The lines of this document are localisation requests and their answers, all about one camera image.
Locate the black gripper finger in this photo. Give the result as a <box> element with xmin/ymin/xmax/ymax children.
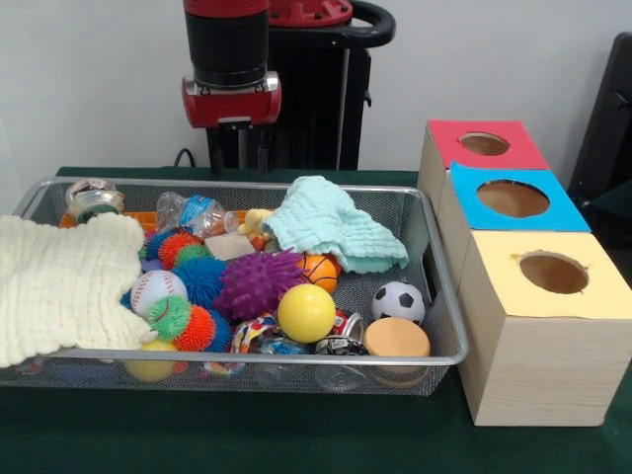
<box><xmin>210</xmin><ymin>126</ymin><xmax>224</xmax><ymax>175</ymax></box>
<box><xmin>256</xmin><ymin>128</ymin><xmax>272</xmax><ymax>178</ymax></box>

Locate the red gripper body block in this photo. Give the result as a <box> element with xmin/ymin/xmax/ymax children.
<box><xmin>180</xmin><ymin>71</ymin><xmax>282</xmax><ymax>130</ymax></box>

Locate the yellow plush duck toy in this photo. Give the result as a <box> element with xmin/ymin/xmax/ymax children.
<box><xmin>237</xmin><ymin>207</ymin><xmax>276</xmax><ymax>251</ymax></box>

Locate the shallow metal mesh bin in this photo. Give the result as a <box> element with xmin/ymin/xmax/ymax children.
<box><xmin>0</xmin><ymin>176</ymin><xmax>470</xmax><ymax>397</ymax></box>

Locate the wooden box with three holes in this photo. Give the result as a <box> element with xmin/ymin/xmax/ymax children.
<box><xmin>417</xmin><ymin>118</ymin><xmax>632</xmax><ymax>427</ymax></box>

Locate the crumpled clear plastic bottle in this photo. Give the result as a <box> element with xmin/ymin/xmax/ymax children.
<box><xmin>156</xmin><ymin>192</ymin><xmax>241</xmax><ymax>237</ymax></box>

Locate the mint green knitted cloth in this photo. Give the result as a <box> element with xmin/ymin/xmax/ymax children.
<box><xmin>260</xmin><ymin>176</ymin><xmax>410</xmax><ymax>276</ymax></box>

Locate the blue spiky ball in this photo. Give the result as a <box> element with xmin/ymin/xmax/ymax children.
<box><xmin>172</xmin><ymin>256</ymin><xmax>231</xmax><ymax>310</ymax></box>

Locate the small orange basketball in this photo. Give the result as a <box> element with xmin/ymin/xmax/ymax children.
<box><xmin>297</xmin><ymin>252</ymin><xmax>343</xmax><ymax>292</ymax></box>

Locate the purple spiky ball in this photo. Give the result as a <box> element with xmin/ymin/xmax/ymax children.
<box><xmin>212</xmin><ymin>249</ymin><xmax>307</xmax><ymax>322</ymax></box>

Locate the small baseball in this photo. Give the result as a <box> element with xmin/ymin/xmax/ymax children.
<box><xmin>130</xmin><ymin>270</ymin><xmax>189</xmax><ymax>318</ymax></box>

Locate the smooth yellow ball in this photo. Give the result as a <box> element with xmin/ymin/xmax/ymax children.
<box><xmin>276</xmin><ymin>283</ymin><xmax>337</xmax><ymax>345</ymax></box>

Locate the small soccer ball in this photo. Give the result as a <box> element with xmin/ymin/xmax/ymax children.
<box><xmin>370</xmin><ymin>280</ymin><xmax>427</xmax><ymax>326</ymax></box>

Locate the cream knitted cloth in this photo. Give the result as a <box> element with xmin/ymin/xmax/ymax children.
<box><xmin>0</xmin><ymin>212</ymin><xmax>159</xmax><ymax>369</ymax></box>

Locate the round container with orange lid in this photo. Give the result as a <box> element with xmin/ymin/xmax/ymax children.
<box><xmin>363</xmin><ymin>316</ymin><xmax>432</xmax><ymax>389</ymax></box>

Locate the dark green table cloth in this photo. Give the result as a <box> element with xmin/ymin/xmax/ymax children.
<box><xmin>0</xmin><ymin>166</ymin><xmax>632</xmax><ymax>474</ymax></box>
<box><xmin>590</xmin><ymin>180</ymin><xmax>632</xmax><ymax>238</ymax></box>

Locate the black panel stand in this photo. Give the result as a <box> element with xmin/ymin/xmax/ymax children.
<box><xmin>567</xmin><ymin>32</ymin><xmax>632</xmax><ymax>198</ymax></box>

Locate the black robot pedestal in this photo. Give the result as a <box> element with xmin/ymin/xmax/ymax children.
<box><xmin>204</xmin><ymin>0</ymin><xmax>396</xmax><ymax>172</ymax></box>

